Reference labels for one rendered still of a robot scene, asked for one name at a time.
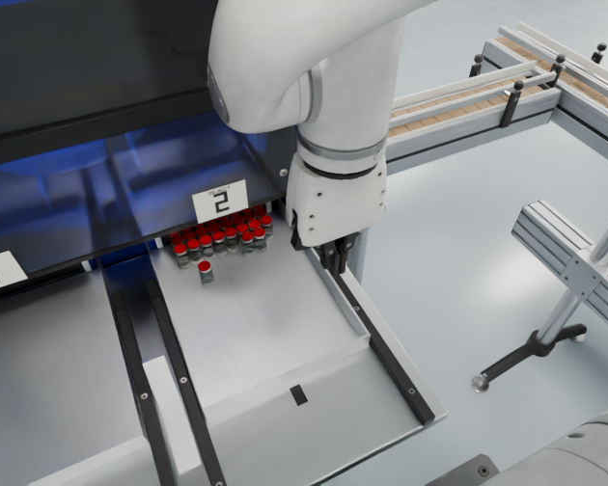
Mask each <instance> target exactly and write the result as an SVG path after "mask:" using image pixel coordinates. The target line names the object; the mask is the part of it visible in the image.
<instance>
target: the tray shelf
mask: <svg viewBox="0 0 608 486"><path fill-rule="evenodd" d="M103 269H104V273H105V276H106V280H107V283H108V287H109V291H110V295H111V293H113V292H115V291H118V290H121V291H122V292H123V294H124V297H125V300H126V304H127V307H128V311H129V314H130V318H131V322H132V325H133V329H134V332H135V336H136V338H137V342H138V345H139V349H140V352H141V356H142V359H143V363H144V362H147V361H149V360H152V359H154V358H157V357H159V356H162V355H164V358H165V360H166V363H167V365H168V367H169V370H170V372H171V375H172V378H173V380H174V383H175V386H176V388H177V391H178V393H179V396H180V401H181V404H182V407H183V410H184V412H185V415H186V418H187V421H188V424H189V427H190V430H191V433H192V436H193V439H194V442H195V445H196V447H197V450H198V453H199V456H200V459H201V462H202V464H201V465H199V466H197V467H194V468H192V469H190V470H188V471H186V472H183V473H181V474H179V470H178V467H177V464H176V460H175V457H174V454H173V450H172V448H171V445H170V441H169V438H168V435H167V431H166V428H165V425H164V421H163V418H162V416H161V412H160V409H159V406H158V403H157V401H156V398H155V396H154V393H153V391H152V396H153V400H154V404H155V407H156V411H157V413H158V417H159V420H160V424H161V427H162V431H163V434H164V438H165V441H166V445H167V448H168V451H169V455H170V458H171V462H172V465H173V469H174V472H175V476H176V479H177V483H178V485H179V486H211V485H210V482H209V479H208V476H207V471H206V467H205V464H204V461H203V458H202V455H201V452H200V450H199V447H198V444H197V441H196V438H195V435H194V432H193V428H192V425H191V422H190V419H189V416H188V414H187V411H186V408H185V405H184V402H183V399H182V396H181V393H180V387H179V384H178V381H177V378H176V375H175V372H174V370H173V367H172V364H171V361H170V358H169V355H168V352H167V348H166V345H165V342H164V339H163V336H162V334H161V331H160V328H159V325H158V322H157V319H156V316H155V313H154V309H153V306H152V301H151V298H150V295H149V292H148V290H147V287H146V284H145V281H148V280H151V279H156V282H157V285H158V287H159V290H160V293H161V296H162V299H163V302H164V305H165V308H166V311H167V312H168V315H169V318H170V321H171V324H172V327H173V330H174V333H175V336H176V338H177V341H178V344H179V347H180V352H181V354H182V357H183V360H184V362H185V365H186V368H187V371H188V374H189V377H190V380H191V383H192V386H193V388H194V391H195V393H196V396H197V399H198V402H199V405H200V408H201V411H202V413H203V416H204V419H205V422H206V425H207V430H208V433H209V435H210V437H211V440H212V443H213V446H214V449H215V452H216V455H217V458H218V461H219V463H220V466H221V469H222V472H223V474H224V477H225V480H226V483H227V486H319V485H321V484H323V483H324V482H326V481H328V480H330V479H332V478H334V477H336V476H338V475H340V474H342V473H344V472H346V471H348V470H350V469H352V468H354V467H356V466H358V465H360V464H362V463H364V462H365V461H367V460H369V459H371V458H373V457H375V456H376V455H378V454H380V453H382V452H384V451H385V450H387V449H389V448H391V447H393V446H396V445H398V444H400V443H402V442H404V441H405V440H407V439H409V438H411V437H413V436H415V435H417V434H419V433H421V432H423V431H424V430H426V429H428V428H430V427H432V426H433V425H435V424H437V423H439V422H441V421H443V420H444V419H446V417H447V416H448V414H449V412H448V410H447V409H446V408H445V406H444V405H443V403H442V402H441V400H440V399H439V398H438V396H437V395H436V393H435V392H434V390H433V389H432V388H431V386H430V385H429V383H428V381H427V380H426V378H425V377H424V376H423V374H422V373H421V371H420V370H419V368H418V367H417V366H416V365H415V364H414V362H413V361H412V359H411V358H410V357H409V355H408V354H407V352H406V351H405V349H404V348H403V347H402V345H401V343H400V342H399V340H398V339H397V338H396V336H395V335H394V333H393V332H392V330H391V329H390V328H389V326H388V325H387V323H386V322H385V320H384V319H383V317H382V316H381V315H380V313H379V312H378V310H377V309H376V307H375V306H374V305H373V303H372V301H371V300H370V298H369V297H368V296H367V294H366V293H365V291H364V290H363V288H362V287H361V286H360V284H359V283H358V282H357V281H356V279H355V278H354V277H353V275H352V274H351V272H350V271H349V269H348V268H347V267H346V266H345V273H343V274H340V275H341V277H342V278H343V280H344V281H345V283H346V285H347V286H348V288H349V289H350V290H351V292H352V293H353V295H354V296H355V298H356V299H357V301H358V302H359V304H360V305H361V307H362V308H363V310H364V311H365V313H366V314H367V316H368V317H369V319H370V320H371V322H372V323H373V324H374V326H375V328H376V329H377V330H378V331H379V333H380V334H381V336H382V337H383V339H384V340H385V342H386V343H387V345H388V346H389V348H390V349H391V351H392V352H393V354H394V355H395V357H396V358H397V360H398V361H399V362H400V364H401V366H402V367H403V369H404V370H405V372H406V373H407V375H408V376H409V378H410V379H411V381H412V382H413V384H414V385H415V387H416V388H417V390H418V391H419V393H420V394H421V395H422V397H423V398H424V400H425V401H426V402H427V404H428V405H429V407H430V408H431V410H432V411H433V413H434V414H435V419H434V421H433V422H432V423H430V424H428V425H426V426H423V425H422V424H421V423H420V422H419V420H418V419H417V417H416V416H415V414H414V413H413V411H412V409H411V408H410V406H409V405H408V403H407V402H406V400H405V399H404V397H403V396H402V394H401V392H400V390H399V389H398V387H397V386H396V384H395V383H394V381H393V380H392V378H391V376H390V375H389V373H388V372H387V370H386V369H385V367H384V366H383V364H382V363H381V361H380V360H379V358H378V357H377V356H376V354H375V353H374V351H373V349H372V348H371V346H370V345H369V347H367V348H365V349H363V350H360V351H358V352H356V353H354V354H351V355H349V356H347V357H345V358H342V359H340V360H338V361H336V362H334V363H332V364H329V365H326V366H324V367H322V368H320V369H317V370H315V371H313V372H311V373H308V374H306V375H304V376H302V377H299V378H297V379H295V380H293V381H290V382H288V383H286V384H285V385H282V386H280V387H278V388H276V389H274V390H271V391H268V392H266V393H263V394H261V395H259V396H257V397H254V398H252V399H250V400H248V401H245V402H243V403H241V404H239V405H236V406H234V407H233V408H231V409H228V410H226V411H224V412H222V413H219V414H217V415H215V416H213V417H210V418H206V415H205V412H204V410H203V407H202V404H201V401H200V398H199V395H198V394H197V391H196V388H195V385H194V382H193V379H192V376H191V373H190V371H189V368H188V365H187V362H186V359H185V357H184V354H183V352H182V349H181V346H180V341H179V338H178V335H177V333H176V330H175V327H174V324H173V321H172V318H171V315H170V313H169V311H168V308H167V305H166V302H165V299H164V296H163V293H162V291H161V288H160V285H159V282H158V279H157V276H156V274H155V272H154V269H153V266H152V261H151V258H150V255H149V254H146V255H143V256H139V257H136V258H133V259H130V260H127V261H123V262H120V263H117V264H114V265H111V266H108V267H105V268H103ZM296 385H300V387H301V389H302V390H303V391H304V393H305V395H306V397H307V399H308V402H306V403H304V404H302V405H300V406H297V404H296V402H295V400H294V398H293V396H292V394H291V392H290V388H292V387H294V386H296ZM150 387H151V384H150ZM151 390H152V387H151ZM57 486H160V482H159V478H158V474H157V470H156V466H155V463H154V460H153V456H152V449H151V445H146V446H144V447H141V448H139V449H137V450H135V451H132V452H130V453H128V454H127V455H124V456H122V457H120V458H118V459H115V460H113V461H111V462H109V463H107V464H104V465H102V466H100V467H98V468H95V469H93V470H91V471H89V472H85V473H83V474H81V475H78V476H77V477H75V478H73V479H70V480H68V481H66V482H64V483H61V484H59V485H57Z"/></svg>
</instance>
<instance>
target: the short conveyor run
mask: <svg viewBox="0 0 608 486"><path fill-rule="evenodd" d="M483 59H484V56H483V55H482V54H477V55H475V57H474V61H475V63H476V64H475V65H473V66H471V70H470V74H469V77H468V78H467V79H464V80H460V81H456V82H454V83H450V84H446V85H443V86H439V87H436V88H432V89H428V90H425V91H421V92H418V93H415V94H409V95H405V96H401V97H398V98H394V99H393V105H392V112H391V118H390V124H389V131H388V138H387V144H386V150H385V153H384V154H385V161H386V175H387V176H390V175H393V174H396V173H399V172H402V171H405V170H408V169H411V168H414V167H417V166H420V165H423V164H426V163H428V162H431V161H434V160H437V159H440V158H443V157H447V156H450V155H453V154H456V153H459V152H462V151H465V150H468V149H472V148H475V147H478V146H481V145H484V144H487V143H490V142H493V141H496V140H499V139H502V138H505V137H508V136H511V135H513V134H516V133H519V132H522V131H525V130H528V129H531V128H535V127H538V126H541V125H544V124H547V123H549V121H550V119H551V117H552V115H553V112H554V110H555V108H556V105H557V103H558V101H559V99H560V96H561V91H560V90H559V89H558V90H557V89H556V88H550V87H549V86H547V85H546V84H544V83H546V82H549V81H552V80H555V77H556V75H557V73H556V72H555V71H552V72H549V73H545V74H543V75H539V76H536V77H534V76H533V75H531V73H532V72H530V71H528V70H530V69H533V68H535V66H536V64H537V61H535V60H534V61H530V62H527V63H523V64H519V65H516V66H512V67H506V68H502V69H499V70H495V71H492V72H489V73H485V74H483V73H481V67H482V65H481V64H480V63H481V62H482V61H483Z"/></svg>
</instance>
